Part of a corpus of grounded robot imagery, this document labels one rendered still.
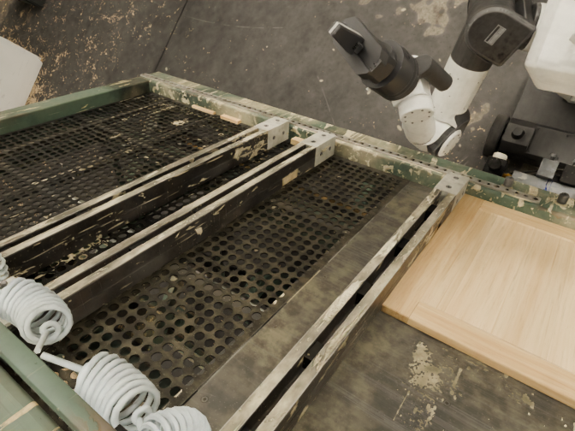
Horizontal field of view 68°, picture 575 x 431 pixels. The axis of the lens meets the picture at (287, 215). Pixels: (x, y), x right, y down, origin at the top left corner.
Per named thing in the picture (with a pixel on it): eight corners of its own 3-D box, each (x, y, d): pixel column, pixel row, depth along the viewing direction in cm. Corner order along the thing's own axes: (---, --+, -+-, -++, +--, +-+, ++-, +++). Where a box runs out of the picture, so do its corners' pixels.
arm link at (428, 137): (388, 111, 96) (400, 144, 113) (423, 138, 92) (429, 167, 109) (423, 76, 95) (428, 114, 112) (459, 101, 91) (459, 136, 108)
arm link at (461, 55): (452, 38, 99) (480, -23, 89) (490, 50, 98) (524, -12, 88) (449, 64, 92) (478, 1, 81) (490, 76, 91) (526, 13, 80)
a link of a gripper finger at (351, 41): (340, 19, 65) (363, 37, 69) (326, 36, 66) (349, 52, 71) (345, 25, 64) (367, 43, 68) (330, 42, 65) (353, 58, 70)
